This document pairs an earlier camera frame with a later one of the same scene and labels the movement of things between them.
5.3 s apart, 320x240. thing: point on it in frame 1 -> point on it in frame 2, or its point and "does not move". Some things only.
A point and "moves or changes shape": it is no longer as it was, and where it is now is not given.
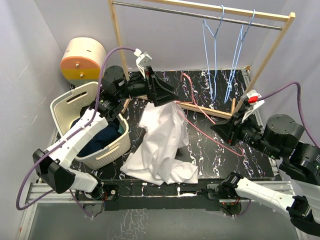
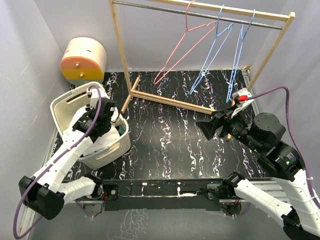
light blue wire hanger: [204, 24] moves or changes shape
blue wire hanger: [241, 41] moves or changes shape
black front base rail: [122, 195] does not move
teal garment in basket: [121, 129] does not move
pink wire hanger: [207, 116] -> [192, 38]
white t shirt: [157, 159] -> [109, 138]
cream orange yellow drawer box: [82, 60] does not move
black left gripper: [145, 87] -> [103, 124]
